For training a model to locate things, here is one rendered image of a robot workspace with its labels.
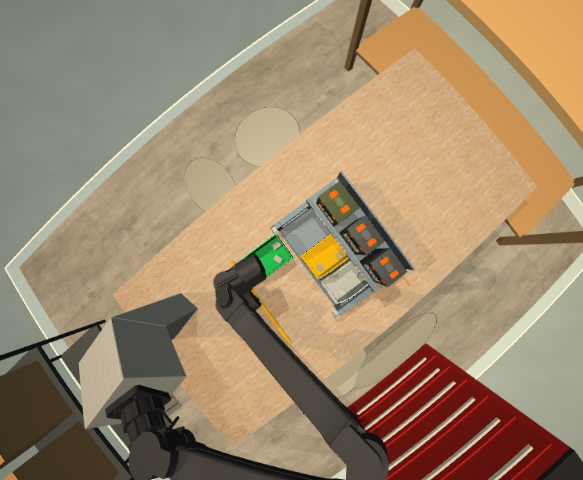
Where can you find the dark green case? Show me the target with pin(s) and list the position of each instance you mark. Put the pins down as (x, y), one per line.
(337, 204)

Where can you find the yellow open bin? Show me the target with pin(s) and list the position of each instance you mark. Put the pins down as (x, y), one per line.
(325, 254)

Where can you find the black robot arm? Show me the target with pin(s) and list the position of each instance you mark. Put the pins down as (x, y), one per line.
(155, 454)

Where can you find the grey metal shelf rack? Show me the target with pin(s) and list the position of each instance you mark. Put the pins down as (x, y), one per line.
(307, 225)

